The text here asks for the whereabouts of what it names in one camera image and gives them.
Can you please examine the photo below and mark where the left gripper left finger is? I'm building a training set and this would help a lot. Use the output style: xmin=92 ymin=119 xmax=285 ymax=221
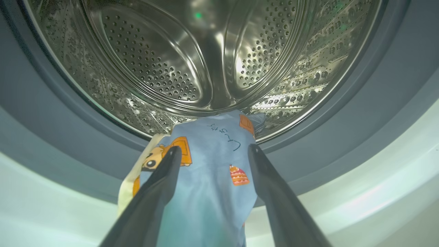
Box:
xmin=99 ymin=146 xmax=182 ymax=247

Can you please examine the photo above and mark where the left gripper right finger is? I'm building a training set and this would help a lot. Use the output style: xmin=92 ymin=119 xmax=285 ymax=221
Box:
xmin=248 ymin=144 xmax=332 ymax=247

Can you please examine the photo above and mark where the blue garment with orange prints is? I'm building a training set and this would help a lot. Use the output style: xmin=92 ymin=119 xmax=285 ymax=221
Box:
xmin=137 ymin=110 xmax=267 ymax=247

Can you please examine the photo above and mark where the white front-load washing machine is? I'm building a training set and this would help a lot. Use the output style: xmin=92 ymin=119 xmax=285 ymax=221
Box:
xmin=0 ymin=0 xmax=439 ymax=247

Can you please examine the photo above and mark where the grey rubber door gasket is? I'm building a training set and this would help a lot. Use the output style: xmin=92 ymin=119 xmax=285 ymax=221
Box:
xmin=0 ymin=0 xmax=439 ymax=206

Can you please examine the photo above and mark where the steel washing machine drum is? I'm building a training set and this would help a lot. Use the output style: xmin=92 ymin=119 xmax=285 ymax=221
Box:
xmin=21 ymin=0 xmax=383 ymax=144

